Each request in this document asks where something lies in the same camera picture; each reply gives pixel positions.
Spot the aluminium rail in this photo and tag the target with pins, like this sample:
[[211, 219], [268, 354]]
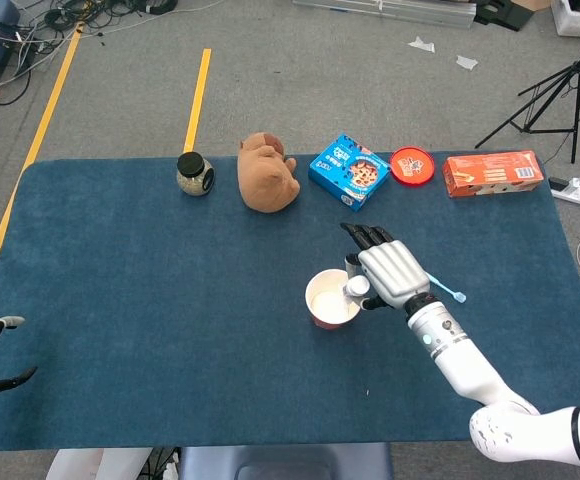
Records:
[[385, 11]]

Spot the blue cookie box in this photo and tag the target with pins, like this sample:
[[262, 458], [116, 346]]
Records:
[[347, 170]]

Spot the orange snack carton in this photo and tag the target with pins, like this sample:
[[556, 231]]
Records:
[[492, 174]]

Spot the white paper scrap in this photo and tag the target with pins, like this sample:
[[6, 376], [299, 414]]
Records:
[[467, 62], [422, 45]]

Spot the red paper cup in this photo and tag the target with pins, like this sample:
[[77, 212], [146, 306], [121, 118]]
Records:
[[327, 305]]

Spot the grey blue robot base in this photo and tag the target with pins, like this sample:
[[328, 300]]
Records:
[[285, 460]]

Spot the red round lid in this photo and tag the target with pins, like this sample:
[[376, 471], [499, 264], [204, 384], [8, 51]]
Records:
[[412, 166]]

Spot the light blue toothbrush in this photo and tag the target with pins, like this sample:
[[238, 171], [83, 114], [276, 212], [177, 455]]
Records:
[[450, 290]]

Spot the white power strip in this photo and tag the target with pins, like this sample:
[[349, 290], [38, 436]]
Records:
[[577, 192]]

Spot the white storage box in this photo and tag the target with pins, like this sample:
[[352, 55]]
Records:
[[577, 22]]

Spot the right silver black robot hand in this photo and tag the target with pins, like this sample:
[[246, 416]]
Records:
[[395, 270]]

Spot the glass jar with black lid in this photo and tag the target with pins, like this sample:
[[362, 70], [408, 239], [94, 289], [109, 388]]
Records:
[[195, 177]]

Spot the brown plush toy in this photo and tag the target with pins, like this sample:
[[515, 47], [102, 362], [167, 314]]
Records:
[[265, 180]]

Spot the white toothpaste tube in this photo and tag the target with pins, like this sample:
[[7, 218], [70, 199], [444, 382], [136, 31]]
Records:
[[357, 287]]

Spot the black tripod stand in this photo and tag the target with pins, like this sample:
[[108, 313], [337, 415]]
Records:
[[575, 75]]

